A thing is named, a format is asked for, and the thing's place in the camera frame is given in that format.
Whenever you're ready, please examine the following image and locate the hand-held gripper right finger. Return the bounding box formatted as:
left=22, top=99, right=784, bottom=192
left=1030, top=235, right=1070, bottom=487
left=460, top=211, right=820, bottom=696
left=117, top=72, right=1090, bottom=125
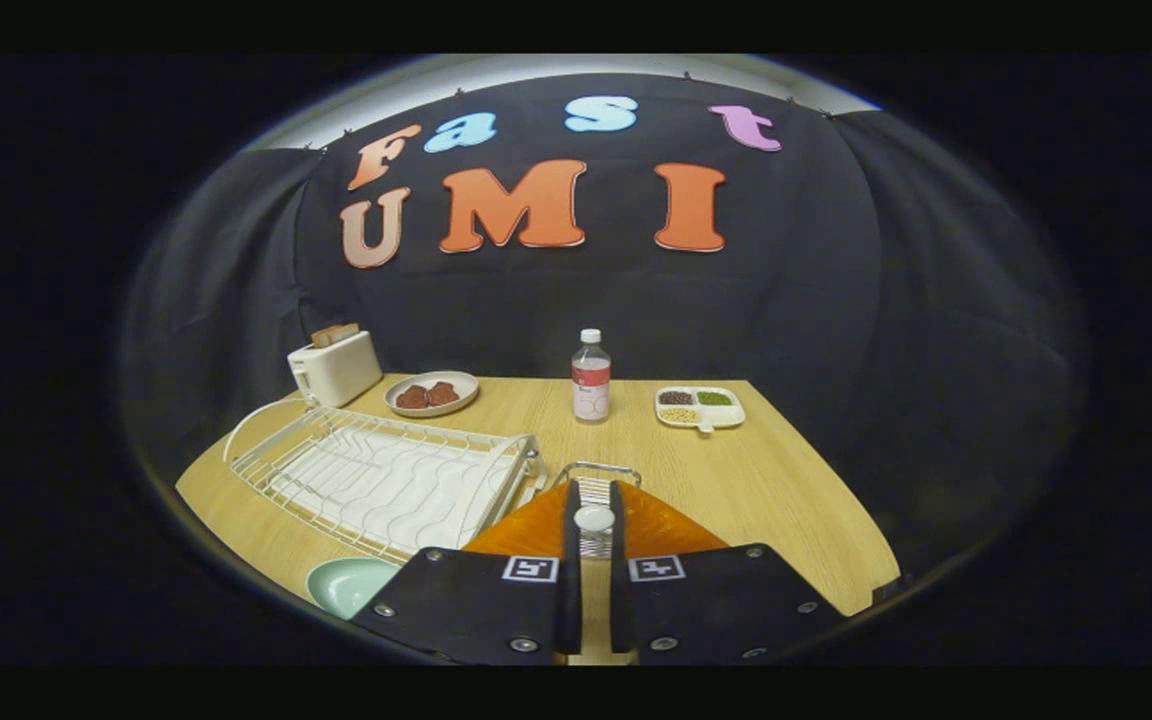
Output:
left=608, top=480, right=847, bottom=666

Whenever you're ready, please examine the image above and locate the metal wire basket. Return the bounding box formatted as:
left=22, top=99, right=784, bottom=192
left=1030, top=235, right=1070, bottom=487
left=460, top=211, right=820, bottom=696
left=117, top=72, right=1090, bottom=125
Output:
left=548, top=462, right=643, bottom=561

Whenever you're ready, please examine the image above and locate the white plate with meat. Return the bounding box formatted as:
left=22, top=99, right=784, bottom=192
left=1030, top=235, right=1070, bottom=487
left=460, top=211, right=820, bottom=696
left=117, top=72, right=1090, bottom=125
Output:
left=384, top=371, right=480, bottom=418

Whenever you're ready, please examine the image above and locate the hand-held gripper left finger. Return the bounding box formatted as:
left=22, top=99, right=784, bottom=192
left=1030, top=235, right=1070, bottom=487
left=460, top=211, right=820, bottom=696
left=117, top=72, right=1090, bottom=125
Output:
left=351, top=480, right=584, bottom=666

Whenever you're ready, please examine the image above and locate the white wire dish rack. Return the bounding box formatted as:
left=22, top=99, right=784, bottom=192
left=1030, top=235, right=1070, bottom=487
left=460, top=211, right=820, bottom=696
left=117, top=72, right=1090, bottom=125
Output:
left=224, top=398, right=549, bottom=566

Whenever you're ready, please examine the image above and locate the pale green plate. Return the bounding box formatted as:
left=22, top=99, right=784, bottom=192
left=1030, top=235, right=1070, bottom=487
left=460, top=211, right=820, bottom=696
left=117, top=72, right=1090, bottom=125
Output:
left=306, top=557, right=402, bottom=621

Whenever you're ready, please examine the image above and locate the white divided tray with beans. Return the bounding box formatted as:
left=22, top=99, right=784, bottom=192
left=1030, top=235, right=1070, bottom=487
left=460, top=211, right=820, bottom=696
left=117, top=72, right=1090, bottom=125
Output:
left=654, top=386, right=746, bottom=434

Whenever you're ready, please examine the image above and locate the white toaster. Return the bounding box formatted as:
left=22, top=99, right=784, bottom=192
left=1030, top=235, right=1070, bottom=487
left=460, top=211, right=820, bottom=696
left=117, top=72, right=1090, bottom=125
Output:
left=287, top=330, right=384, bottom=409

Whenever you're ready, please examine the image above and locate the clear bottle with red label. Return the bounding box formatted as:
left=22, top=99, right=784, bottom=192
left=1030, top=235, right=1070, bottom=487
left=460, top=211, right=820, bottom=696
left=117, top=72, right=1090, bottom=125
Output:
left=571, top=329, right=612, bottom=424

